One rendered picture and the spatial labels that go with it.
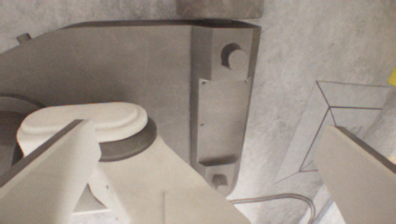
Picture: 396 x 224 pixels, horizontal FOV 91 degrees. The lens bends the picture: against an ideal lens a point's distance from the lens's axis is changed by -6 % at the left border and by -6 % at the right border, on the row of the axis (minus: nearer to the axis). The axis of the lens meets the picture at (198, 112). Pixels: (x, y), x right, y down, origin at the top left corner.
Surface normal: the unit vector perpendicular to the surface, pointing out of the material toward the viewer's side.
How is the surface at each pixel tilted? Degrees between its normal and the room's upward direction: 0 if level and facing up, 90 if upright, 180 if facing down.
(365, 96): 10
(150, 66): 0
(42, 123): 90
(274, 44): 0
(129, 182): 90
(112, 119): 90
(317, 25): 0
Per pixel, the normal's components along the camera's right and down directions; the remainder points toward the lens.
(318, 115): 0.00, 0.47
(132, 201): 0.02, -0.88
